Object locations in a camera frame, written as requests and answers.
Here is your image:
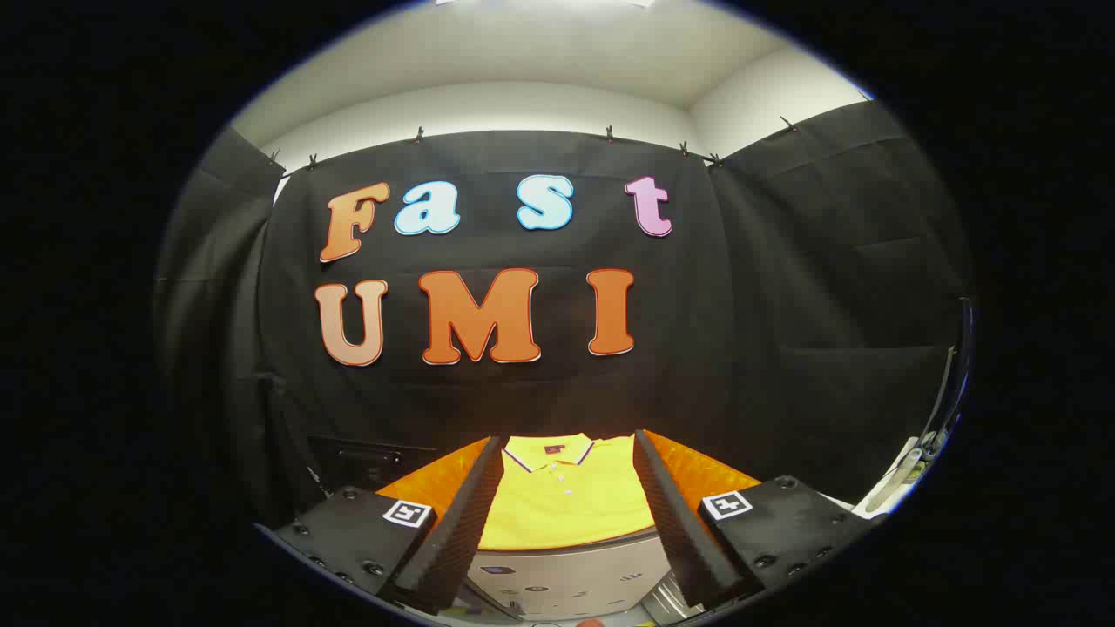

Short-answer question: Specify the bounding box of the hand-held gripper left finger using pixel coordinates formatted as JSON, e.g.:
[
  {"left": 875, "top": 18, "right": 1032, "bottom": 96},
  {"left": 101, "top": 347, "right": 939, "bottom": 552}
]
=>
[{"left": 272, "top": 434, "right": 508, "bottom": 616}]

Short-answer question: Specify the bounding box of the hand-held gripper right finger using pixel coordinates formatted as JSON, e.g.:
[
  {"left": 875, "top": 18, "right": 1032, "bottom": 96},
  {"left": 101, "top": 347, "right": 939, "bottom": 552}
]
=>
[{"left": 632, "top": 428, "right": 876, "bottom": 610}]

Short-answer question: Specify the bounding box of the yellow polo shirt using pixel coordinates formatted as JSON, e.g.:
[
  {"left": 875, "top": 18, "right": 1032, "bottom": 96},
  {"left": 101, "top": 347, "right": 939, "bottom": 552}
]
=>
[{"left": 477, "top": 433, "right": 656, "bottom": 551}]

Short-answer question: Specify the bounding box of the white washing machine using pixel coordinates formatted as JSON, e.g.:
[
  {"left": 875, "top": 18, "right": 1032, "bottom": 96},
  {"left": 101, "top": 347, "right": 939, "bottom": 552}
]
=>
[{"left": 436, "top": 529, "right": 708, "bottom": 624}]

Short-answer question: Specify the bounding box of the black backdrop cloth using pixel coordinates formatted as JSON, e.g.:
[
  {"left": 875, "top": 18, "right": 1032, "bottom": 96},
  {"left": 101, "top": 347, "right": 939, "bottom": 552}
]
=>
[{"left": 155, "top": 100, "right": 972, "bottom": 532}]

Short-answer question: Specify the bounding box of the white rack with tubes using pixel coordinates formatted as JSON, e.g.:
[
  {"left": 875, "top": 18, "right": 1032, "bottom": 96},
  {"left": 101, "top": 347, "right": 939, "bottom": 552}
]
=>
[{"left": 849, "top": 433, "right": 937, "bottom": 521}]

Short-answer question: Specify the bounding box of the dark metal stand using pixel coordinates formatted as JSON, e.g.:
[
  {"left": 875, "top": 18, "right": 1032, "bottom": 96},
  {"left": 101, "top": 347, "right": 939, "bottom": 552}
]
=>
[{"left": 919, "top": 296, "right": 975, "bottom": 462}]

